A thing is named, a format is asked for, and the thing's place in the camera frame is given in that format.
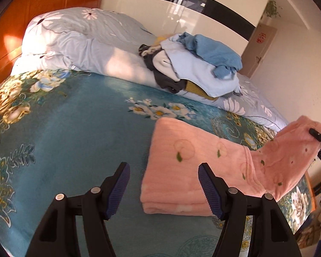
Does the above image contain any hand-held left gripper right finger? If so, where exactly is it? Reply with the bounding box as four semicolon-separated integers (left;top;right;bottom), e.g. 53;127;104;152
198;163;303;257

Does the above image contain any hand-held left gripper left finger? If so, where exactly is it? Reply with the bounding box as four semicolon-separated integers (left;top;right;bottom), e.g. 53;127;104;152
25;162;131;257

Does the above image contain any pink peach-print fleece garment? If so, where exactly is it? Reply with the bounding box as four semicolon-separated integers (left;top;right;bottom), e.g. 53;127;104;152
140;115;321;215

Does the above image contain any pile of clothes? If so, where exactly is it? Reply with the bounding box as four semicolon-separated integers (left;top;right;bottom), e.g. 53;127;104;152
160;33;241;98

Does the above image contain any wooden bed footboard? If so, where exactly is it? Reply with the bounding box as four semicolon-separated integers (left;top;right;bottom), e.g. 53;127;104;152
305;171;317;212

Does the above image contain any teal floral blanket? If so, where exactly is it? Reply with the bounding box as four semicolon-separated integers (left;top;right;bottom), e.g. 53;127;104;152
0;68;315;257

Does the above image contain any yellow garment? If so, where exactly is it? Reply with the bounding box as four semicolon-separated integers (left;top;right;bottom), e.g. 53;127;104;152
184;79;218;101

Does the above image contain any beige room door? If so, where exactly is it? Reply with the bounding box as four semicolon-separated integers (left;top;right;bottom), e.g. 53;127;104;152
241;23;278;78

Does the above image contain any white garment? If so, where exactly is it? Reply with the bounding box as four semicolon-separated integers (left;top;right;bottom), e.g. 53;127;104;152
152;51;178;82

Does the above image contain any blue garment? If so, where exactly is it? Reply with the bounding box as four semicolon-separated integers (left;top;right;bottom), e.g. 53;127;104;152
180;31;243;80

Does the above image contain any green hanging plant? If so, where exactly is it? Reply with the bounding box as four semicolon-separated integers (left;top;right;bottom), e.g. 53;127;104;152
263;0;282;19

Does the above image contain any grey-blue daisy-print duvet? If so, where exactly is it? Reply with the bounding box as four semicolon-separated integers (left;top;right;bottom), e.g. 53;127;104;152
10;7;289;133

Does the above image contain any white wardrobe with black band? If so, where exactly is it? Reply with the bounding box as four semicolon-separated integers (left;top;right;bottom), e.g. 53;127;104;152
100;0;273;50

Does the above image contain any wooden bed headboard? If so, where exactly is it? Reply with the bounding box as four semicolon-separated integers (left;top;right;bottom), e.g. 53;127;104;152
0;0;105;94

